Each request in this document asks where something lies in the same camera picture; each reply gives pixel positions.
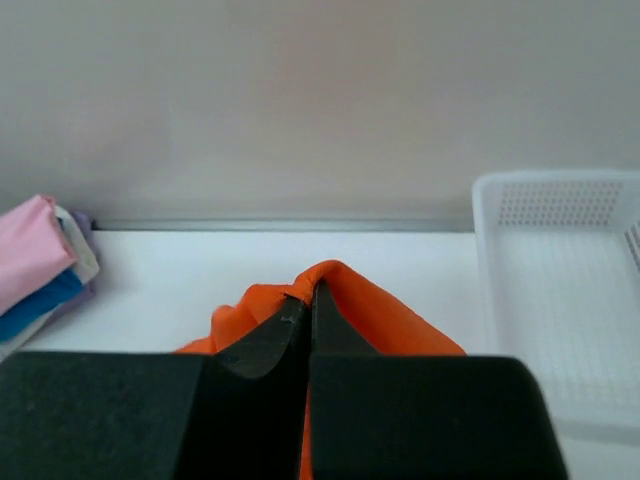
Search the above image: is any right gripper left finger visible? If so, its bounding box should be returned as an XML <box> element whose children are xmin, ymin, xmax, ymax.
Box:
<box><xmin>214</xmin><ymin>297</ymin><xmax>306</xmax><ymax>380</ymax></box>

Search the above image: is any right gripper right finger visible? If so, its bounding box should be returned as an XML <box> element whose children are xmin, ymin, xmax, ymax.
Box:
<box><xmin>311</xmin><ymin>280</ymin><xmax>370</xmax><ymax>355</ymax></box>

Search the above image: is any orange t shirt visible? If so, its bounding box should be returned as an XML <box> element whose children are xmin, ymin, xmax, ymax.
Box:
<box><xmin>173</xmin><ymin>260</ymin><xmax>461</xmax><ymax>479</ymax></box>

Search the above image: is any white folded t shirt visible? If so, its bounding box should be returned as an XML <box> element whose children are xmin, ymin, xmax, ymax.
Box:
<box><xmin>1</xmin><ymin>206</ymin><xmax>100</xmax><ymax>359</ymax></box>

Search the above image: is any lavender folded t shirt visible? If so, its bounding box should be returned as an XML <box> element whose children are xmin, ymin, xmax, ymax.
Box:
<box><xmin>51</xmin><ymin>206</ymin><xmax>100</xmax><ymax>320</ymax></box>

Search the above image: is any white plastic basket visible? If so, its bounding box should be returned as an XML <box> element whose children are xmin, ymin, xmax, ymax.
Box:
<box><xmin>472</xmin><ymin>170</ymin><xmax>639</xmax><ymax>444</ymax></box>

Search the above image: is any blue folded t shirt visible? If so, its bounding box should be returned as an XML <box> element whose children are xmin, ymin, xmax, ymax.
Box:
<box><xmin>1</xmin><ymin>269</ymin><xmax>83</xmax><ymax>342</ymax></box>

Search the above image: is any pink folded t shirt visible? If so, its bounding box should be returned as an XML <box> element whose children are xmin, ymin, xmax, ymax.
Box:
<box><xmin>1</xmin><ymin>194</ymin><xmax>77</xmax><ymax>312</ymax></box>

